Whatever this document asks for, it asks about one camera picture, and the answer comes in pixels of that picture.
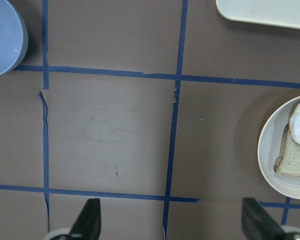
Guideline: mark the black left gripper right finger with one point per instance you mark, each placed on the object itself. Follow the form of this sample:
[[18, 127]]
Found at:
[[257, 224]]

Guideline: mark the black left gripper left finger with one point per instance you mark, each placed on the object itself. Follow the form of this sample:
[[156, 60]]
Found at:
[[88, 224]]

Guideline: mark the bread slice on plate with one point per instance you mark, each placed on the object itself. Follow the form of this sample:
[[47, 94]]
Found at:
[[288, 160]]

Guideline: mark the white round plate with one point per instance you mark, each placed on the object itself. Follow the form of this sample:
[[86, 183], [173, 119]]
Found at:
[[268, 150]]

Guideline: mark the blue bowl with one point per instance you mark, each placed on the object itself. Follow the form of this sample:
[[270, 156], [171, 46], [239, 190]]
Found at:
[[13, 37]]

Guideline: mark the white bear tray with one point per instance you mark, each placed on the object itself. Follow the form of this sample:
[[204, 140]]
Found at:
[[271, 12]]

